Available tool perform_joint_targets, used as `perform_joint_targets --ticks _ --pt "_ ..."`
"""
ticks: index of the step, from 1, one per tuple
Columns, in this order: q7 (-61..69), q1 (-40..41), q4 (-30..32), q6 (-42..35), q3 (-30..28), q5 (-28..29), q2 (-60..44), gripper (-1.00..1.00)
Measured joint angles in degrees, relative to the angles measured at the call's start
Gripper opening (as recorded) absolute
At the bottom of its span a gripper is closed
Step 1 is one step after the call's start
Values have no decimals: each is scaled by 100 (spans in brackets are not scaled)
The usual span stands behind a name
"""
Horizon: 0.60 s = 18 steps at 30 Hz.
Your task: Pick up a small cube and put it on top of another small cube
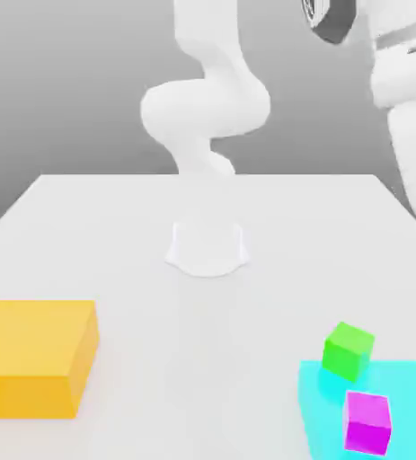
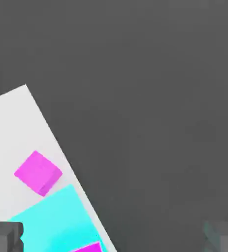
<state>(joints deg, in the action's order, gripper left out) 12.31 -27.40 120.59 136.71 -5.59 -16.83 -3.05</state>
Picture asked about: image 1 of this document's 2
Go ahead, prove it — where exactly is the large cyan box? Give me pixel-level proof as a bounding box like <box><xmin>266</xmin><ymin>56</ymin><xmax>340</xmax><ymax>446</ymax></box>
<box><xmin>297</xmin><ymin>358</ymin><xmax>416</xmax><ymax>460</ymax></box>

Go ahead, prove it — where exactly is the small green cube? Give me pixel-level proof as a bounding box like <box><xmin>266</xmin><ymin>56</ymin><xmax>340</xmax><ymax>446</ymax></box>
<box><xmin>321</xmin><ymin>320</ymin><xmax>376</xmax><ymax>385</ymax></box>

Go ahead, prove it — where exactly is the small magenta cube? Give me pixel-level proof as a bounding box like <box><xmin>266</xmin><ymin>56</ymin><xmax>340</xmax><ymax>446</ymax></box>
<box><xmin>342</xmin><ymin>390</ymin><xmax>393</xmax><ymax>457</ymax></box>

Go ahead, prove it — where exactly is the large yellow box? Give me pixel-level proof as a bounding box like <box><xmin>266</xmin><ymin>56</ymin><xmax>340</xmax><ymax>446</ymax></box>
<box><xmin>0</xmin><ymin>299</ymin><xmax>101</xmax><ymax>420</ymax></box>

